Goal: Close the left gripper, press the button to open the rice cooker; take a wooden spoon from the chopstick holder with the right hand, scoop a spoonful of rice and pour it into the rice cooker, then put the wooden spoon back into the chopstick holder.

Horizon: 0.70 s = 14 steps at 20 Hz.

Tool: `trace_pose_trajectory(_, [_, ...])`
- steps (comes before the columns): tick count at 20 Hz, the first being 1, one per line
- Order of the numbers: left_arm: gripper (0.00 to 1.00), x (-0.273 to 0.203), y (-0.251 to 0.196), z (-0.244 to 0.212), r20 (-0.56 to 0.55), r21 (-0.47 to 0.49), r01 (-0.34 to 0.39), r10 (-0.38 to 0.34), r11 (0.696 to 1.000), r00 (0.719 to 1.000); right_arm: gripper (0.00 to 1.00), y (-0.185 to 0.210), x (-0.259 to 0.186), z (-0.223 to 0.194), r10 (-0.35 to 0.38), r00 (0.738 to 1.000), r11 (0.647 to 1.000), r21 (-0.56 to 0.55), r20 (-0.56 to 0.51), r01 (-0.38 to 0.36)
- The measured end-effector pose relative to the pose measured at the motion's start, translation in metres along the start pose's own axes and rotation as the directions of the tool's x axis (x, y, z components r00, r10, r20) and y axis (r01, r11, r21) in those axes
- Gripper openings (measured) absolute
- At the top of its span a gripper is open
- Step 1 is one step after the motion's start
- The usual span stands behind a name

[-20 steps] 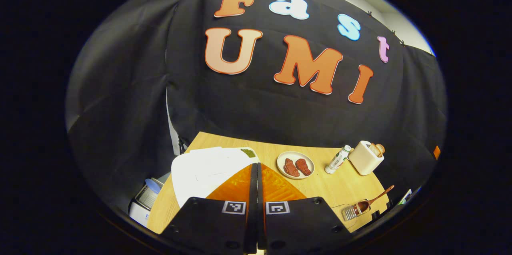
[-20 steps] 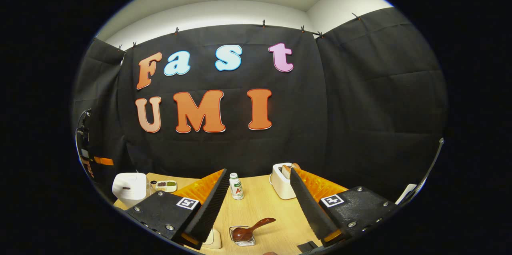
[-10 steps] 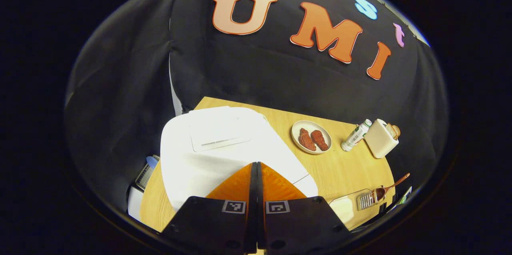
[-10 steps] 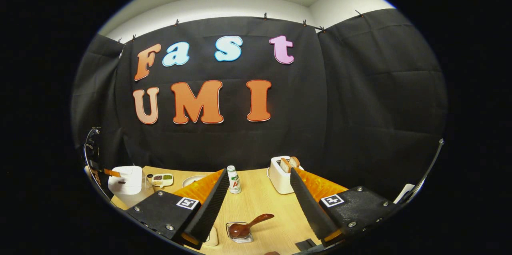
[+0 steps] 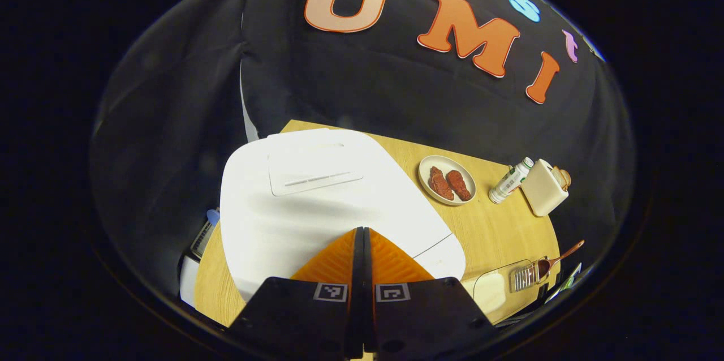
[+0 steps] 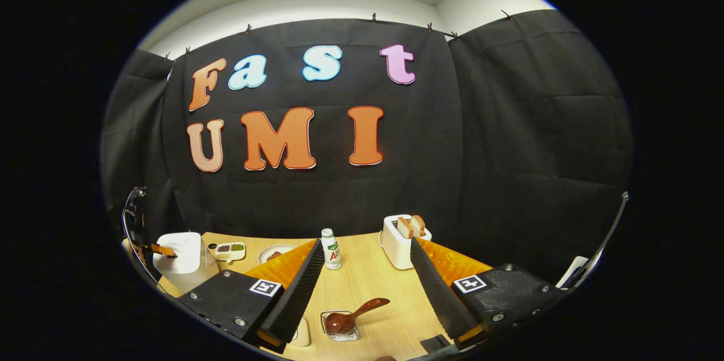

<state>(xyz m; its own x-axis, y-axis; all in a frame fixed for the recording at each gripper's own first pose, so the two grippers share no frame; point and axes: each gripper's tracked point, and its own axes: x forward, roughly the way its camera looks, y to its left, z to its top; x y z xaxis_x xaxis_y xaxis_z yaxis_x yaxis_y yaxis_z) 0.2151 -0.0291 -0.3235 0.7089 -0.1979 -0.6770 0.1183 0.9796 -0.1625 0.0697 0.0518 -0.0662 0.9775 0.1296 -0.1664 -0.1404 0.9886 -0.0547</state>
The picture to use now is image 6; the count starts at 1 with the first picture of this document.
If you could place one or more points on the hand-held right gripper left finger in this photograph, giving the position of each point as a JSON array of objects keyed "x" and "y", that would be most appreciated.
[{"x": 294, "y": 299}]

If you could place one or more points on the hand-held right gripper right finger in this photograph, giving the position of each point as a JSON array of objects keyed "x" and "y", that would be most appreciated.
[{"x": 438, "y": 293}]

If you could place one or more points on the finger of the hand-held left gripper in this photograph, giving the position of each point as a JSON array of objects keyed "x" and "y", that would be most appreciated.
[{"x": 164, "y": 250}]

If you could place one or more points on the white rice cooker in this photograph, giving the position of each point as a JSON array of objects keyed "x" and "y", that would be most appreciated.
[{"x": 181, "y": 253}]

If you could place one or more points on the clear box of rice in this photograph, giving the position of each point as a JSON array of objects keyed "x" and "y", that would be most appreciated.
[{"x": 301, "y": 334}]

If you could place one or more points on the brown wooden spoon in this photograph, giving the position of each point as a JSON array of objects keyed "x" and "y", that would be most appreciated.
[{"x": 339, "y": 322}]

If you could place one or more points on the clear chopstick holder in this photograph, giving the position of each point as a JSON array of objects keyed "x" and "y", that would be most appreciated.
[{"x": 345, "y": 337}]

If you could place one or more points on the red meat steak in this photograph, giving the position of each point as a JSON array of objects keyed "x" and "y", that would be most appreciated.
[{"x": 274, "y": 256}]

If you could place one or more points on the black tape patch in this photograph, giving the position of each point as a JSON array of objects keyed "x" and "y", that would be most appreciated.
[{"x": 434, "y": 344}]

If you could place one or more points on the white round plate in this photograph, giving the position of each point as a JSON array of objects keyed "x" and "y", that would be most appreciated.
[{"x": 270, "y": 249}]

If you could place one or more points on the white milk bottle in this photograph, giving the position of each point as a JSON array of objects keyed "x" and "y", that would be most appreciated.
[{"x": 332, "y": 253}]

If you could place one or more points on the white toaster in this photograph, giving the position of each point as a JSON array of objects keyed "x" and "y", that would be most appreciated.
[{"x": 396, "y": 248}]

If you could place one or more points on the white divided condiment dish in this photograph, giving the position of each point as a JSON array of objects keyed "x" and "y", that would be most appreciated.
[{"x": 229, "y": 252}]

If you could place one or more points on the toasted bread slice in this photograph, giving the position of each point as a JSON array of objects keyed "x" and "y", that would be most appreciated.
[
  {"x": 405, "y": 228},
  {"x": 418, "y": 225}
]

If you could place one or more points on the black backdrop cloth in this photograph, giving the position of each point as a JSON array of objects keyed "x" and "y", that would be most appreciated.
[{"x": 481, "y": 151}]

